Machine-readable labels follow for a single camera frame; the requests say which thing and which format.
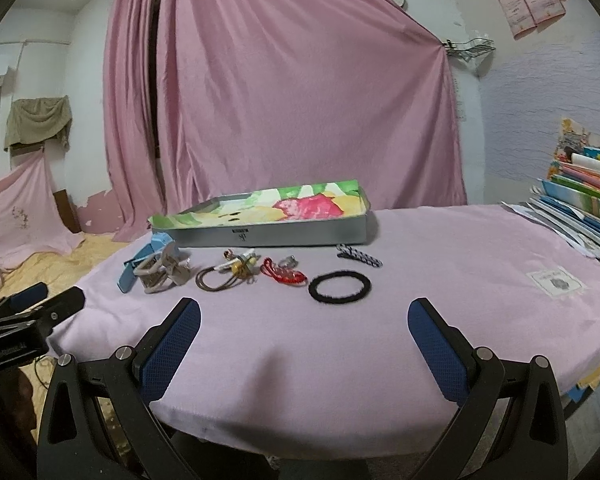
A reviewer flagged blue watch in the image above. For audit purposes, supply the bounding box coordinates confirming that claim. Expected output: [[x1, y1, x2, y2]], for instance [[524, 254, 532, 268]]
[[117, 233, 173, 294]]

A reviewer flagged grey tray with colourful liner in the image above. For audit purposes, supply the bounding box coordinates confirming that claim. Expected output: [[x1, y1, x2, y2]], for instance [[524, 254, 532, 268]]
[[149, 180, 370, 248]]

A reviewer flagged black white checkered hair clip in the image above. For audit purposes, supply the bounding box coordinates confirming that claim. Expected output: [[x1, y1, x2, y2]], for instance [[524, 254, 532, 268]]
[[336, 244, 384, 269]]

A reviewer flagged pink curtain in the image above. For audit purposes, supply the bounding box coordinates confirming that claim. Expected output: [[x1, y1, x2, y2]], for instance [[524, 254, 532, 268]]
[[104, 0, 467, 240]]

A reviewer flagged pink sheet on wall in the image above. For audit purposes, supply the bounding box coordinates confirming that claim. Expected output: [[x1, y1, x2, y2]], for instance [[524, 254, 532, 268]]
[[0, 152, 83, 270]]

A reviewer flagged red string bracelet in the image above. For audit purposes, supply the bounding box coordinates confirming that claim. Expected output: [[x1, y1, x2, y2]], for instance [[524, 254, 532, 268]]
[[258, 257, 309, 288]]

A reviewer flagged olive green hanging cloth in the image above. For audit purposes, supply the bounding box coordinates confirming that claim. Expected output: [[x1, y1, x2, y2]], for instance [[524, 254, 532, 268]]
[[4, 96, 72, 152]]

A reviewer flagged yellow blanket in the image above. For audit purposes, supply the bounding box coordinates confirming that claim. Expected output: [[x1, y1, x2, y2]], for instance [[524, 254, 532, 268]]
[[0, 234, 126, 420]]

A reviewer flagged wire wall shelf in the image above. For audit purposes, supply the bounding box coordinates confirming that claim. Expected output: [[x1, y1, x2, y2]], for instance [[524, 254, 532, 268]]
[[442, 37, 496, 66]]

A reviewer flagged stack of books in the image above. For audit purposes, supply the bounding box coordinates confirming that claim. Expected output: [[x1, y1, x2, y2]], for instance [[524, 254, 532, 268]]
[[501, 117, 600, 260]]

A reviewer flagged beige hair claw clip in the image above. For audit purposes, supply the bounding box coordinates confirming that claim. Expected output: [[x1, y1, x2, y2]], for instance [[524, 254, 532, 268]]
[[133, 242, 192, 294]]

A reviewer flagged white cloth label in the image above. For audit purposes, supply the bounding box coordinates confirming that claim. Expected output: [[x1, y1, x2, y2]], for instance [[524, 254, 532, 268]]
[[527, 266, 585, 298]]

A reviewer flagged pink tablecloth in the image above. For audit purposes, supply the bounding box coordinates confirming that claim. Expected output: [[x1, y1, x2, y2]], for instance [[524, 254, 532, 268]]
[[50, 206, 600, 460]]

